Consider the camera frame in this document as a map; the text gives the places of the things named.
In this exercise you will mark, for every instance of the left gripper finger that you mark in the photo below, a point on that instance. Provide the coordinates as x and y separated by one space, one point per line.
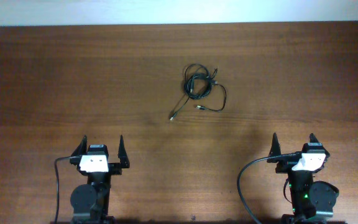
81 148
122 154

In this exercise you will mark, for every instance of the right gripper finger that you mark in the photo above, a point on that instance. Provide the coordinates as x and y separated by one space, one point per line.
275 149
313 138

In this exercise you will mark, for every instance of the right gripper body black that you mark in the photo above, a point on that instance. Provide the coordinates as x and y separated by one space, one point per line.
285 165

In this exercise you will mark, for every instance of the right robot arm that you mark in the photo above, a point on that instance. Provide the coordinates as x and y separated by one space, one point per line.
312 201

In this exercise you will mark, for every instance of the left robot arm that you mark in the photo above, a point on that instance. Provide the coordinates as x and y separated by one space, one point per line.
90 201

